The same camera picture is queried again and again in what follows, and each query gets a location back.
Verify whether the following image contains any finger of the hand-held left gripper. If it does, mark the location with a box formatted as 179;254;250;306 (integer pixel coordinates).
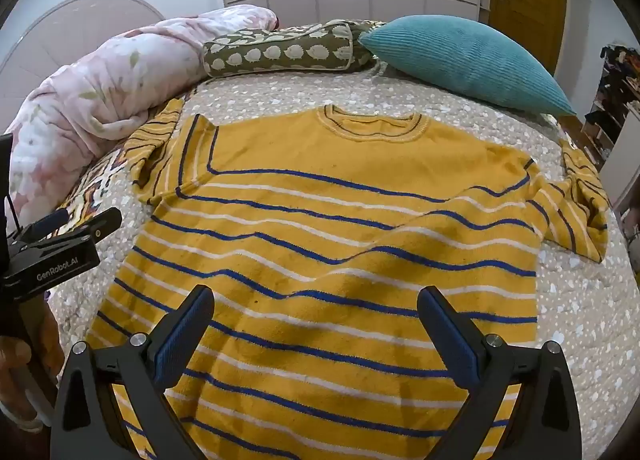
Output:
17;209;71;241
75;207;123;243

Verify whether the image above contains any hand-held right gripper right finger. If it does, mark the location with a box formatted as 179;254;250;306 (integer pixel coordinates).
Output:
416;285;583;460

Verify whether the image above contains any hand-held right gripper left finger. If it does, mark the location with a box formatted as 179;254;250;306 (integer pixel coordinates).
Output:
50;284;216;460

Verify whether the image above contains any yellow striped sweater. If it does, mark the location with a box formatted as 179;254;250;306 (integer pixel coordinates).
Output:
85;98;611;460

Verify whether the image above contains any person's left hand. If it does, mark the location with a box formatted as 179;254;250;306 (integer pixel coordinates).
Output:
0;310;66;421

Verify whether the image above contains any geometric patterned blanket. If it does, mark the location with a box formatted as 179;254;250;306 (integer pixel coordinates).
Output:
57;140;151;231

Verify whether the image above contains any beige dotted quilt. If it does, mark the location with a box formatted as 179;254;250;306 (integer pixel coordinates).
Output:
47;60;640;460

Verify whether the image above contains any pink floral duvet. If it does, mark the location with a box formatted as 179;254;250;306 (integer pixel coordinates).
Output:
2;4;278;233

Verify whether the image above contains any white arched headboard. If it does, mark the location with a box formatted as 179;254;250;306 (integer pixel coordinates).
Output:
0;0;166;136

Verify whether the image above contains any olive hedgehog print bolster pillow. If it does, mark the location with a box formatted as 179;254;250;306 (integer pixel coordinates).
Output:
202;19;386;77

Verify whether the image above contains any teal ribbed pillow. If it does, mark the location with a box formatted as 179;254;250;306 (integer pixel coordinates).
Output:
359;15;577;117

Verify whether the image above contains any white cluttered shelf unit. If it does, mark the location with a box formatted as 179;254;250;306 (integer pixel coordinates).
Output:
580;43;640;176

